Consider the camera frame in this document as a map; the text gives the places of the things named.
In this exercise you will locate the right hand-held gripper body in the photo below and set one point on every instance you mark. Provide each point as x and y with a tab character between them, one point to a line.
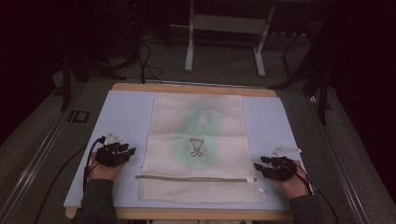
281	169

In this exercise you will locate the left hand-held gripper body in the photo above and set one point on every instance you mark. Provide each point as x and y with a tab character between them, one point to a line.
109	155

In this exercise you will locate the person's left hand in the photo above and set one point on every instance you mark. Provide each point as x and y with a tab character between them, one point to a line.
104	171

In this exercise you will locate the person's right hand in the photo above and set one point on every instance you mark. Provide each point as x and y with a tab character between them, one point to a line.
295	185

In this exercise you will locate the light blue board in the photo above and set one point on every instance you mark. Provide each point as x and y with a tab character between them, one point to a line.
130	112

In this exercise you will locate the green garment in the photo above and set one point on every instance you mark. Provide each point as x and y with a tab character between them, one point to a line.
186	149

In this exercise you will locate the white mesh laundry bag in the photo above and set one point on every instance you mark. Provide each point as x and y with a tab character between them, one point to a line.
199	189

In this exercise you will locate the black stand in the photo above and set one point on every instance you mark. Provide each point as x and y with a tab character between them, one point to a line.
66	84
323	93

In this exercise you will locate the white metal stand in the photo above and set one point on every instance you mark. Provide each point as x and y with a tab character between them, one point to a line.
229	23

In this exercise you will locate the metal floor rail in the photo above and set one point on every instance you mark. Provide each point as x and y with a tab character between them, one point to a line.
28	174
345	174

